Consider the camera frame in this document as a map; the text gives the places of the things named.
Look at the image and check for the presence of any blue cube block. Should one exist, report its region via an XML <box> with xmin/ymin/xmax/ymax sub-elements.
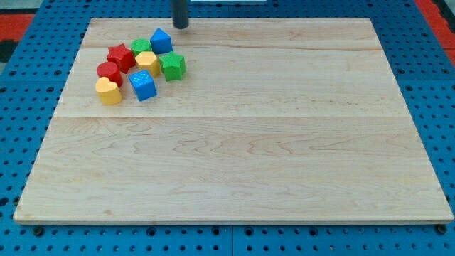
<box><xmin>129</xmin><ymin>70</ymin><xmax>157</xmax><ymax>102</ymax></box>

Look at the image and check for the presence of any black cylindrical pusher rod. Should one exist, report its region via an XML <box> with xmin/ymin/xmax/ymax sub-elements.
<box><xmin>170</xmin><ymin>0</ymin><xmax>189</xmax><ymax>29</ymax></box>

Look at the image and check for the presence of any blue triangle block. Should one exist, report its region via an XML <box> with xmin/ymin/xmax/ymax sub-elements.
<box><xmin>150</xmin><ymin>28</ymin><xmax>173</xmax><ymax>54</ymax></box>

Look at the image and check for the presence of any green star block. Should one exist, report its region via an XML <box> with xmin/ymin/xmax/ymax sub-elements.
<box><xmin>159</xmin><ymin>51</ymin><xmax>186</xmax><ymax>81</ymax></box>

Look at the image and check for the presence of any red star block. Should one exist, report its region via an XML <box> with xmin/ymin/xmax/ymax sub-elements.
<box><xmin>107</xmin><ymin>43</ymin><xmax>136</xmax><ymax>74</ymax></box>

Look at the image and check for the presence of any red cylinder block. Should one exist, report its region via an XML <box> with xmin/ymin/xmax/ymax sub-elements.
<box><xmin>96</xmin><ymin>61</ymin><xmax>123</xmax><ymax>87</ymax></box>

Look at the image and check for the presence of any light wooden board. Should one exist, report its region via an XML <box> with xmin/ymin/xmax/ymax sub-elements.
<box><xmin>14</xmin><ymin>18</ymin><xmax>454</xmax><ymax>225</ymax></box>

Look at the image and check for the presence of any green cylinder block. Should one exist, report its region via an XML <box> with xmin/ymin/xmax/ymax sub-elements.
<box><xmin>131</xmin><ymin>38</ymin><xmax>151</xmax><ymax>57</ymax></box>

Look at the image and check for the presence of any yellow hexagon block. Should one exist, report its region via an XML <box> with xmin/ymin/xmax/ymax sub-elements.
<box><xmin>135</xmin><ymin>51</ymin><xmax>161</xmax><ymax>78</ymax></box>

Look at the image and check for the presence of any yellow heart block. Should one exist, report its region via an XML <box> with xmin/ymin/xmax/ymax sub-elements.
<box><xmin>95</xmin><ymin>77</ymin><xmax>122</xmax><ymax>105</ymax></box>

